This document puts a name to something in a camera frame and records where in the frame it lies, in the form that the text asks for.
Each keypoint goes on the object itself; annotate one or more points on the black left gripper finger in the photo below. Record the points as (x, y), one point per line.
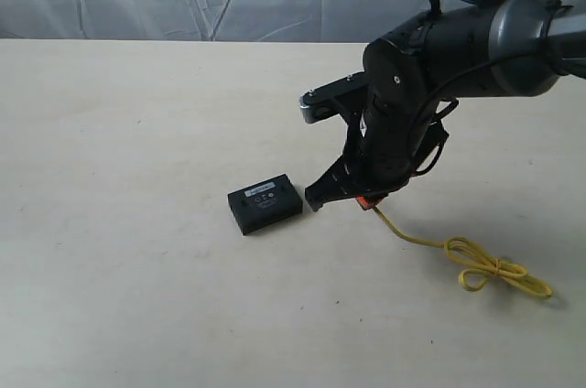
(336, 183)

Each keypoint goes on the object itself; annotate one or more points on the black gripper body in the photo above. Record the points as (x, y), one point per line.
(390, 109)

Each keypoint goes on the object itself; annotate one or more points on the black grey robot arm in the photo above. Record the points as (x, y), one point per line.
(514, 48)

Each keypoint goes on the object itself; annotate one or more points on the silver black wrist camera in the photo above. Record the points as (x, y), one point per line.
(345, 97)

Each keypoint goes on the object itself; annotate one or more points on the black network switch box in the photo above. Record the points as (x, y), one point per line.
(265, 203)

